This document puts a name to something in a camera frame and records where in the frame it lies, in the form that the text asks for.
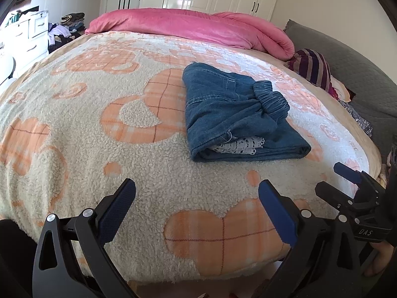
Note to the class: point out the pink duvet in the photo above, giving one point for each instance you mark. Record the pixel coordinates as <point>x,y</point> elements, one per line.
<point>186,24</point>

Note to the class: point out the cream cloth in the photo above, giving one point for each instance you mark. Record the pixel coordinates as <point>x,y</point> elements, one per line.
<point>341,90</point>

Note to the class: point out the grey floral cloth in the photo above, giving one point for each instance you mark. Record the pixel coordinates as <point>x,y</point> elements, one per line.
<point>356,116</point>

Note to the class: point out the blue denim pants lace hem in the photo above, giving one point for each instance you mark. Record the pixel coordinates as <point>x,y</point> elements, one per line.
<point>217,105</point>

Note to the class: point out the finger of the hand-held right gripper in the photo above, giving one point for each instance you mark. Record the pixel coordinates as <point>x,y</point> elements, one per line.
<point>332,194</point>
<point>347,172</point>

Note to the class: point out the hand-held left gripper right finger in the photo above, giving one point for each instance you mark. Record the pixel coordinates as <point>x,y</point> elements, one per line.
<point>277,212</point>

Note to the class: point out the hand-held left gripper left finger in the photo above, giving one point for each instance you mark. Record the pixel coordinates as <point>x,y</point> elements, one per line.
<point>116,212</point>

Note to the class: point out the grey quilted headboard cushion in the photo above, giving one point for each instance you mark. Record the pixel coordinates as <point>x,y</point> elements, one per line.
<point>356,62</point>

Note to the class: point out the white dresser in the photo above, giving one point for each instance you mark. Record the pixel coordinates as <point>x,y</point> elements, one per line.
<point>34,31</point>

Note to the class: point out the orange plaid fleece blanket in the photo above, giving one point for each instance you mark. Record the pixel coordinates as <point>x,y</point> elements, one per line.
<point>77,149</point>

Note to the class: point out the pile of clothes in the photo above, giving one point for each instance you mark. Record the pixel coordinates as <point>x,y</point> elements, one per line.
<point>66,31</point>

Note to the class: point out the purple striped cloth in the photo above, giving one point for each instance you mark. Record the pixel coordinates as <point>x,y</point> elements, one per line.
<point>310,65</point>

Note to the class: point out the person's right hand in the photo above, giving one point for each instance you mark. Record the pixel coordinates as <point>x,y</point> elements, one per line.
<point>377,257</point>

